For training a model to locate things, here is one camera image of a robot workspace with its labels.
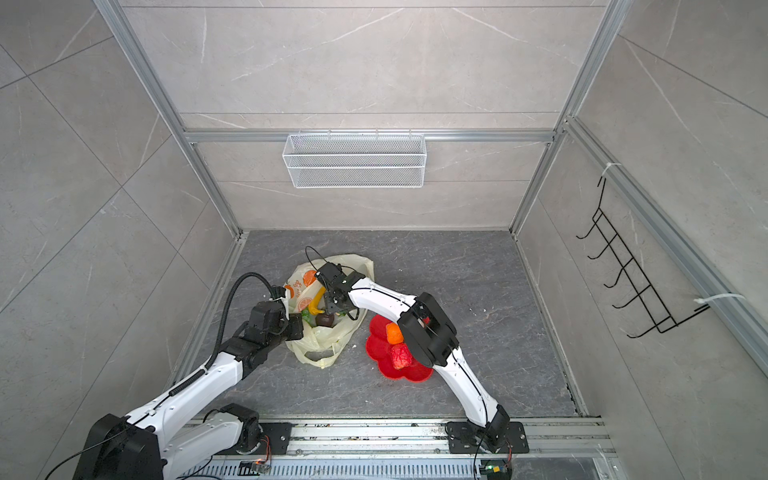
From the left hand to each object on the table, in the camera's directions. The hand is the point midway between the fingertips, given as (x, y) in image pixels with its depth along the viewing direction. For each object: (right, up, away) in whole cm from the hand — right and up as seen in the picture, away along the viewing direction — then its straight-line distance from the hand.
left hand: (301, 310), depth 86 cm
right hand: (+9, +1, +11) cm, 14 cm away
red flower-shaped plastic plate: (+23, -12, +2) cm, 26 cm away
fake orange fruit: (+28, -7, 0) cm, 28 cm away
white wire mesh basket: (+14, +49, +15) cm, 53 cm away
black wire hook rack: (+81, +9, -24) cm, 85 cm away
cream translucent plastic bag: (+8, -7, -2) cm, 10 cm away
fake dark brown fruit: (+6, -3, +4) cm, 8 cm away
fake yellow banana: (+2, 0, +7) cm, 7 cm away
